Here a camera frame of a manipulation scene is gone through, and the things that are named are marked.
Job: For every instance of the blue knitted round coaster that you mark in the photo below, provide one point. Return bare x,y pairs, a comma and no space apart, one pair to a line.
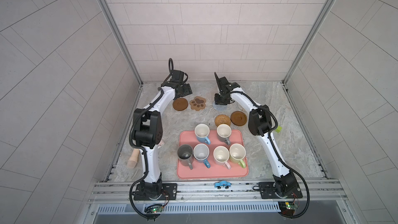
220,108

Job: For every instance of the green small object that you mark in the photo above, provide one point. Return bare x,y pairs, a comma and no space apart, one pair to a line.
278,129

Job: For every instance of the small blue toy car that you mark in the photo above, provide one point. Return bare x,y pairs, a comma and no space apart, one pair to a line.
222,184

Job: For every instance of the woven rattan round coaster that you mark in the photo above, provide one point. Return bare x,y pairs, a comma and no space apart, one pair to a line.
222,119

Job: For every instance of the pink rectangular tray mat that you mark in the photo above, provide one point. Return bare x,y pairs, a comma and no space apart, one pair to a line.
200,171

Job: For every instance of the beige wooden cylinder object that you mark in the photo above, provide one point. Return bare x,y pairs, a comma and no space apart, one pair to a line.
133,159

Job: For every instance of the brown wooden round coaster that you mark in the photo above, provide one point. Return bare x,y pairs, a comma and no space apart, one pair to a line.
238,118
180,104

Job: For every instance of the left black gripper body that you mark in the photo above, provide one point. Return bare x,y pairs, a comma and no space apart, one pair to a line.
183,90

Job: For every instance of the cork paw print coaster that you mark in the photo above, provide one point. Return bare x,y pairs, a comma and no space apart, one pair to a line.
198,103

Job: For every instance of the right circuit board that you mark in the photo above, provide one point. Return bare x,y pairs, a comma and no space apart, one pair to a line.
288,208

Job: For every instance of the left circuit board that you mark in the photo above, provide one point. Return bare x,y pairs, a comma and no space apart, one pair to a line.
154,209

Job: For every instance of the white mug blue handle rear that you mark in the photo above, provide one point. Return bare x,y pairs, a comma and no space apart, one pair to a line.
202,132

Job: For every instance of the dark grey mug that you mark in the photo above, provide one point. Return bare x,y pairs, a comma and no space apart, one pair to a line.
185,155

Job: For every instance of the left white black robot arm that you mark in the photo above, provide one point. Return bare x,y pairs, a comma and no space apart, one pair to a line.
147,131

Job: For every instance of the circuit board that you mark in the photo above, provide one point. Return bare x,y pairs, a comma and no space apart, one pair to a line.
288,208
154,209

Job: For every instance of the pink small object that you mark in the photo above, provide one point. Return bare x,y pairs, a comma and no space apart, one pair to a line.
160,144

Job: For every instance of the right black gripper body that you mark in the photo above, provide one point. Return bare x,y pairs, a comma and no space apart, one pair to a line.
222,99

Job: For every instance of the grey mug blue handle front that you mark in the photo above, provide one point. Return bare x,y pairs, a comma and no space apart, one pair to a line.
201,153

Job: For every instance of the aluminium mounting rail frame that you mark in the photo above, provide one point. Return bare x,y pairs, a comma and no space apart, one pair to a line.
240,191

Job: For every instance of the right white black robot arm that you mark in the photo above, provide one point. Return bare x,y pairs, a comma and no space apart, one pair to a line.
261,123

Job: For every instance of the white mug green handle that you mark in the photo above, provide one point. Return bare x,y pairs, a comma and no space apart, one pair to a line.
238,154

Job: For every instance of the white mug pink handle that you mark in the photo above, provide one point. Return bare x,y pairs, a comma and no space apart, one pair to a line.
221,156

